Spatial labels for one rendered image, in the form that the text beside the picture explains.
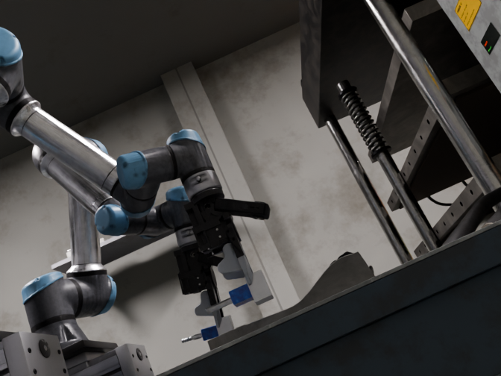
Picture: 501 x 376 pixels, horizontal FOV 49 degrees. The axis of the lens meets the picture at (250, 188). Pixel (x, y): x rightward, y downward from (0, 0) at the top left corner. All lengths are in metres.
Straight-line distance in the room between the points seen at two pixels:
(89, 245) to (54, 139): 0.48
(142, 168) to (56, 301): 0.58
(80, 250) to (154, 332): 2.86
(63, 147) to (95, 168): 0.09
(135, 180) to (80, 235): 0.59
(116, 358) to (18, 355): 0.50
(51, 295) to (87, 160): 0.46
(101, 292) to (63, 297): 0.13
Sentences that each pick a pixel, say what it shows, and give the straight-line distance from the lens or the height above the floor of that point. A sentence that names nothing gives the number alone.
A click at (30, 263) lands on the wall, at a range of 5.01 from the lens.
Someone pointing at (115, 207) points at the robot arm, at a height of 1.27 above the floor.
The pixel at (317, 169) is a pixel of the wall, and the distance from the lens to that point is 4.53.
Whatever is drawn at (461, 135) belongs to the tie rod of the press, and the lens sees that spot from 1.46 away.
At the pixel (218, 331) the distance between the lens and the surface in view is 1.36.
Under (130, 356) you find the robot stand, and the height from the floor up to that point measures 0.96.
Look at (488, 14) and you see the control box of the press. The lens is 1.40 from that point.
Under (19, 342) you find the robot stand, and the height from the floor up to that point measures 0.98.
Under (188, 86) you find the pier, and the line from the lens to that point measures 4.86.
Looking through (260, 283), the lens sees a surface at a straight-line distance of 1.06.
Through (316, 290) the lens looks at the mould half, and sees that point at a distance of 1.19.
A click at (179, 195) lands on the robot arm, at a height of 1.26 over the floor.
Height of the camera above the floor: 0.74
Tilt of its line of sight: 20 degrees up
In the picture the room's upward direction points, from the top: 25 degrees counter-clockwise
